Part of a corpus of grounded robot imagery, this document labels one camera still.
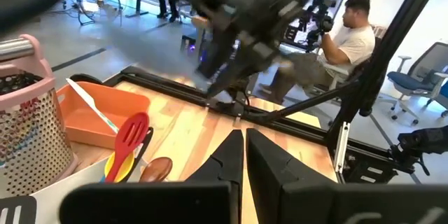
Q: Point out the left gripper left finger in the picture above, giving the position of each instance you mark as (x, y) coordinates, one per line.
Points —
(227, 161)

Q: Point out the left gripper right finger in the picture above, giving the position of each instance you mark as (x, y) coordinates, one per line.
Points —
(266, 168)

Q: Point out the reddish wooden spoon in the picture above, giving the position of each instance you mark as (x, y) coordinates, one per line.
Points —
(155, 169)

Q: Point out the red slotted spatula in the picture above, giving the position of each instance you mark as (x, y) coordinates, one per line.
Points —
(117, 164)

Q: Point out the white knife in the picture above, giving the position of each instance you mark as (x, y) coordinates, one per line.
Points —
(91, 105)

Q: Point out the black neighbouring robot arm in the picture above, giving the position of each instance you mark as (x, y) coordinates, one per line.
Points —
(423, 140)

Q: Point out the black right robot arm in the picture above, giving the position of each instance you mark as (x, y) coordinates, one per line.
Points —
(252, 14)

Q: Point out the orange plastic bin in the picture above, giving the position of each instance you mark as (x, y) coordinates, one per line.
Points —
(122, 108)

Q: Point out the grey office chair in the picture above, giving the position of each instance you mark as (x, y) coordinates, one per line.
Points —
(341, 75)

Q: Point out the blue office chair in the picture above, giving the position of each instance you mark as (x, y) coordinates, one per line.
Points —
(407, 81)

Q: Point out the white plastic bin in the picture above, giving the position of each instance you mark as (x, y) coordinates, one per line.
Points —
(63, 189)

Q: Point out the pink metal box grater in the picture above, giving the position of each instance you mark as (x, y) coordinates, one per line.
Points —
(31, 140)

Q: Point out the black aluminium table frame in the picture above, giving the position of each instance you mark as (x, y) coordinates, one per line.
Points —
(164, 84)

